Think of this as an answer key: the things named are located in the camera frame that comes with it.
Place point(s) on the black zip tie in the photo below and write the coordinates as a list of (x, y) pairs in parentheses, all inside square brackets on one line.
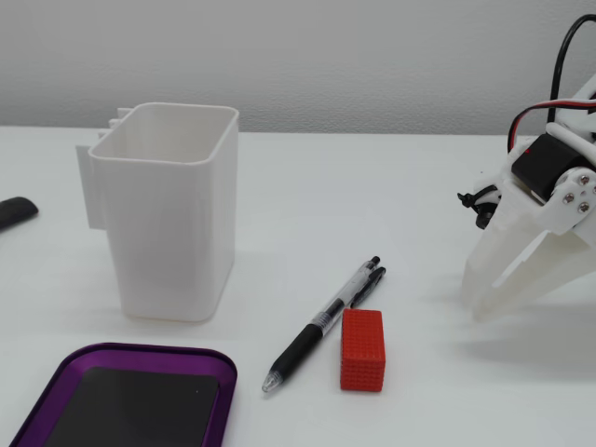
[(472, 196)]

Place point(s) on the white plastic box container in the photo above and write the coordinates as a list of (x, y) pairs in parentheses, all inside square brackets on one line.
[(163, 233)]

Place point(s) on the red textured cube block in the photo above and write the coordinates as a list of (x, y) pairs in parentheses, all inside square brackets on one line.
[(363, 354)]

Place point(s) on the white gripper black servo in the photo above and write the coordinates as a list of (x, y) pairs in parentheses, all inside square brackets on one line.
[(521, 219)]

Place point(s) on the black clear ballpoint pen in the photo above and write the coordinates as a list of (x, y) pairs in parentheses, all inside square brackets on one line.
[(302, 340)]

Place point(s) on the black flat oblong object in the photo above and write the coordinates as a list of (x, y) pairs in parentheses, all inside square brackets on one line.
[(16, 209)]

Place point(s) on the purple metal tray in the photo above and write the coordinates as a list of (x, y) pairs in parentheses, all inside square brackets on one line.
[(139, 354)]

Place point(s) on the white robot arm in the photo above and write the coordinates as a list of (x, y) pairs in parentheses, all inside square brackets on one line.
[(589, 122)]

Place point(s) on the black pad in tray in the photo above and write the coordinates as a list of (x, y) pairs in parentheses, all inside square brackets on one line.
[(130, 410)]

